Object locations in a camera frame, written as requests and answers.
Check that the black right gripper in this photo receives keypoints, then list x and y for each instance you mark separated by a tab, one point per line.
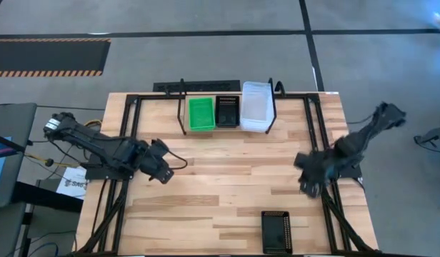
316	166

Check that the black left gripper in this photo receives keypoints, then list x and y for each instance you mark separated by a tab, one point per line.
152	160

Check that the green slotted plastic basket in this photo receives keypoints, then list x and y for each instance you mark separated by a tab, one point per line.
202	114

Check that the clear plastic basket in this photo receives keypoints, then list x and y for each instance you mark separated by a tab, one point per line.
257	129
255	107

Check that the black perforated plastic basket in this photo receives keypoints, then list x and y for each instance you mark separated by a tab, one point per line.
276	232
227	116

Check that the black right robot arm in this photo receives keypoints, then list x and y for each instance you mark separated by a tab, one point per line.
366	132

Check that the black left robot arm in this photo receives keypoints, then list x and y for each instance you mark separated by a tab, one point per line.
98	142

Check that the white printed paper sheet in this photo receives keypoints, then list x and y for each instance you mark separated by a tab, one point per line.
71	185

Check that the black hazard-striped floor mat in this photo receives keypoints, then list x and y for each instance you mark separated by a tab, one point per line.
45	57

